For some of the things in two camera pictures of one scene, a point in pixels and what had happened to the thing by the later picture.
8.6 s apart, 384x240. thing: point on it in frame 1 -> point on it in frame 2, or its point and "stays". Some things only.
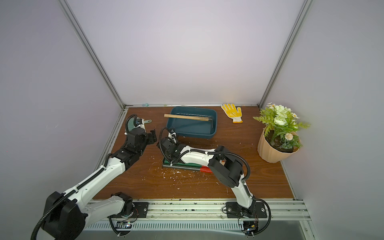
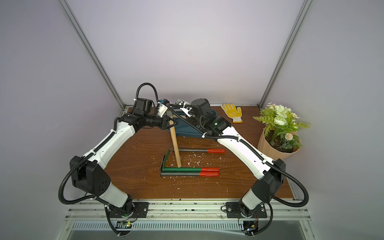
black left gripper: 151,136 -> 164,123
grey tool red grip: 190,168 -> 190,174
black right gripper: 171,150 -> 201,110
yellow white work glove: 230,110 stays
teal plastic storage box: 193,128 stays
